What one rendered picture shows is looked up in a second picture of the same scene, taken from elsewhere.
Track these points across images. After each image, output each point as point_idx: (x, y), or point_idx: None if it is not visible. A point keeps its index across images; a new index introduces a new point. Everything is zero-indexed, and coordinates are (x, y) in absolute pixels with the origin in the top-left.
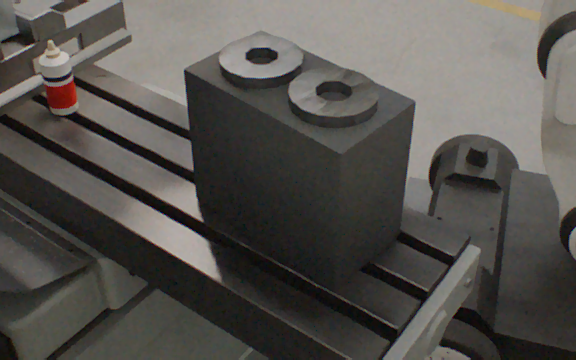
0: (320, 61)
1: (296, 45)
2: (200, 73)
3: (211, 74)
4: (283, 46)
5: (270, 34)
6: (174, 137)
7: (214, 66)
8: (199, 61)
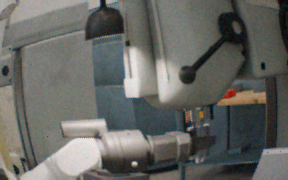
0: (90, 173)
1: (96, 170)
2: (142, 173)
3: (138, 173)
4: (102, 170)
5: (100, 178)
6: None
7: (135, 174)
8: (140, 175)
